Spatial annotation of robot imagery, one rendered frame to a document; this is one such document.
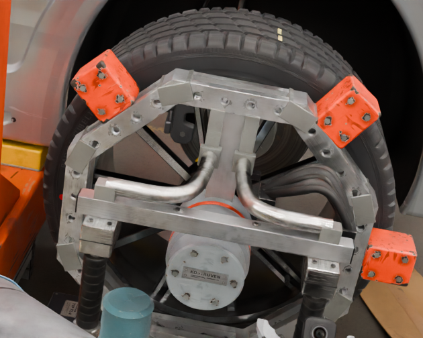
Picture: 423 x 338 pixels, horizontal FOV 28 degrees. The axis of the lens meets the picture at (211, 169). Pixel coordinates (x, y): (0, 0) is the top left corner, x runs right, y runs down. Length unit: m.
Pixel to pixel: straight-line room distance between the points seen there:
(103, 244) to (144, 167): 2.35
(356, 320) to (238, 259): 1.59
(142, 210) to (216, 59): 0.32
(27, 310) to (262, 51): 0.78
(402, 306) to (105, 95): 1.87
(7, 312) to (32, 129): 1.19
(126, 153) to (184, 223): 2.45
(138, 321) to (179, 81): 0.41
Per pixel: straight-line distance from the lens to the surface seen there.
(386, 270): 1.53
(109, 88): 1.40
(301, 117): 1.38
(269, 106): 1.38
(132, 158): 3.67
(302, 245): 1.27
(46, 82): 1.89
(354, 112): 1.39
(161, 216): 1.26
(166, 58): 1.45
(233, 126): 1.40
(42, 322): 0.77
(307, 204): 3.57
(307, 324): 1.20
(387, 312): 2.99
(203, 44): 1.44
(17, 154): 1.98
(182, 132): 1.95
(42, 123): 1.93
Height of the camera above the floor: 1.59
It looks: 25 degrees down
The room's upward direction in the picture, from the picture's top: 11 degrees clockwise
